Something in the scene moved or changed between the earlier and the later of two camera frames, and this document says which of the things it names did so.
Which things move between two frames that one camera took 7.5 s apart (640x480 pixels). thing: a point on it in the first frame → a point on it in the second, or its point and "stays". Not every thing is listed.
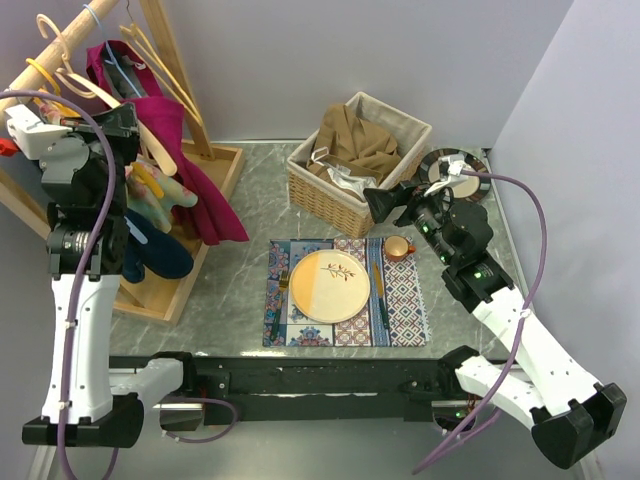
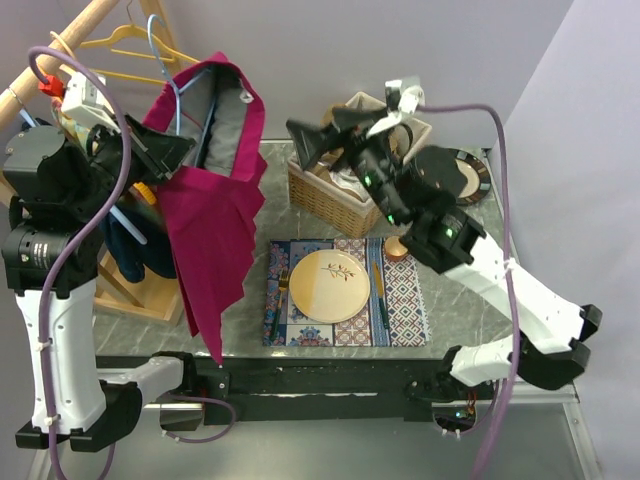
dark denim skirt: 163,255 stays
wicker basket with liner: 365,145 stays
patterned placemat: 342,292 stays
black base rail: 248,389 stays
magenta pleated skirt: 123,76 → 214,198
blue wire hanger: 113,61 → 179,91
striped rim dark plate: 469,189 stays
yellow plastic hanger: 164,71 → 125,30
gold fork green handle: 283,284 stays
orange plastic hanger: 137,169 → 145,192
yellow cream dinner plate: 329,286 stays
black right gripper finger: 382,201 → 311,143
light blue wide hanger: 136,231 stays
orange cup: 397,247 stays
